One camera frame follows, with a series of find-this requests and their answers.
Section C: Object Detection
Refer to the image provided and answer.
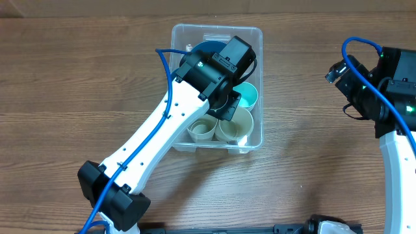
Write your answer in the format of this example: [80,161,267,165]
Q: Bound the clear plastic storage bin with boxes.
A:
[171,23,264,154]

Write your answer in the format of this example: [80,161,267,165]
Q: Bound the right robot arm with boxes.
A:
[326,50,415,233]

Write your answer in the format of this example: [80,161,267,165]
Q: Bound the left blue cable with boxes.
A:
[77,48,190,234]

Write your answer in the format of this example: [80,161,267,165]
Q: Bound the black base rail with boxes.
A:
[140,222,317,234]

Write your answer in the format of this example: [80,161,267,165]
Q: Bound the small mint green cup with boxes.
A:
[233,82,259,111]

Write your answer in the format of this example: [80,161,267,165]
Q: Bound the tall beige cup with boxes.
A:
[187,114,218,143]
[214,107,254,142]

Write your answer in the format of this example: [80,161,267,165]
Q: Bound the right blue cable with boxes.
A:
[341,36,416,153]

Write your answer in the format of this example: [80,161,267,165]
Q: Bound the blue cable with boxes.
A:
[77,48,190,234]
[341,36,416,153]

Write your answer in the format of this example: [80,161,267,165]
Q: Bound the dark blue bowl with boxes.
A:
[191,41,226,53]

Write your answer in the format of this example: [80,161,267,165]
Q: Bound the tall beige cup front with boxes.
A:
[214,107,254,142]

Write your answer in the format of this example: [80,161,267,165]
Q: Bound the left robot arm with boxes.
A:
[77,49,253,233]

